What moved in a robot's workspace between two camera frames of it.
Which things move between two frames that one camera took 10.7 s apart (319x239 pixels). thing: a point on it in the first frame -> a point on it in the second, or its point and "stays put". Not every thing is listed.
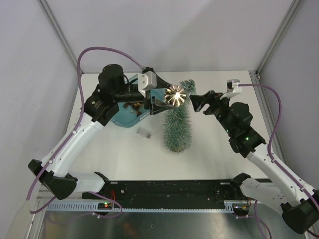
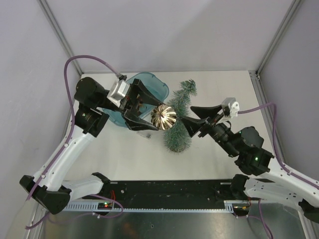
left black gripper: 156,106 -> 131,103
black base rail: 167,191 stays put
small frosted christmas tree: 178,122 stays put
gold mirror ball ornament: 175,95 -> 163,117
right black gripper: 211,98 -> 209,116
